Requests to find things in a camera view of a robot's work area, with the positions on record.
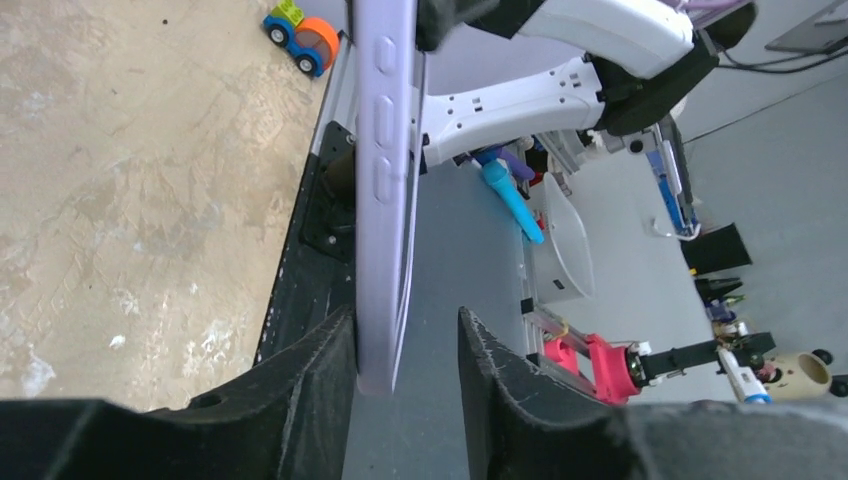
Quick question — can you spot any cream panda cup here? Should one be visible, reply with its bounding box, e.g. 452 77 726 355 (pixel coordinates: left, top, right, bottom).
762 352 833 402

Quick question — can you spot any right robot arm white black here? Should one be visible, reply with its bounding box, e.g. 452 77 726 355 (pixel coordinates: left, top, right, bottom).
422 1 758 165

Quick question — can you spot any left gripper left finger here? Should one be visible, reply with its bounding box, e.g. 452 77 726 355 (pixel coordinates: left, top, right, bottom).
1 306 356 479

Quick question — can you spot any phone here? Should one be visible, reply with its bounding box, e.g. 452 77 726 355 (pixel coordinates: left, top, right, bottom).
352 0 427 395

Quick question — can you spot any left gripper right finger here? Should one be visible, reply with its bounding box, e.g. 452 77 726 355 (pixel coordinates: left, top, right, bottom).
457 308 847 479

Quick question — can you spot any blue plastic tool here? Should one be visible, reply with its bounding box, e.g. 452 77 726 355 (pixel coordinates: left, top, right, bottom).
482 161 544 244

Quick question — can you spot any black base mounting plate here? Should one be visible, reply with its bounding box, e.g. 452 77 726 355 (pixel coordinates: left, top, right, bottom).
253 121 354 365

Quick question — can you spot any clear plastic bowl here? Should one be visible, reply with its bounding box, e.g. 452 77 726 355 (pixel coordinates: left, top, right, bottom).
528 173 595 304

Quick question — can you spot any aluminium frame rail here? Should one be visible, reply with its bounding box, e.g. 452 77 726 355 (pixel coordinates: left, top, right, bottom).
310 30 359 156

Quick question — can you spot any pink clamp fixture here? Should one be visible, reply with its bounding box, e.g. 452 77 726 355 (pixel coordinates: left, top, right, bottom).
543 333 645 405

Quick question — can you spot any colourful toy car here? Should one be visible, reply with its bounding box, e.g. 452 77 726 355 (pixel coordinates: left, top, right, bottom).
262 0 341 78

